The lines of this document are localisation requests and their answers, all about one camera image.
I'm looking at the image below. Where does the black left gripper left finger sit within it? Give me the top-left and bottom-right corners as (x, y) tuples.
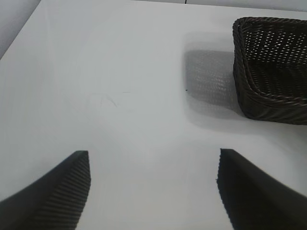
(0, 150), (92, 230)

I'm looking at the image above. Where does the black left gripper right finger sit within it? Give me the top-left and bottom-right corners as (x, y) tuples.
(216, 148), (307, 230)

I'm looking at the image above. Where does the dark brown wicker basket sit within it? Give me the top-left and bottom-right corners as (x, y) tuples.
(232, 16), (307, 126)

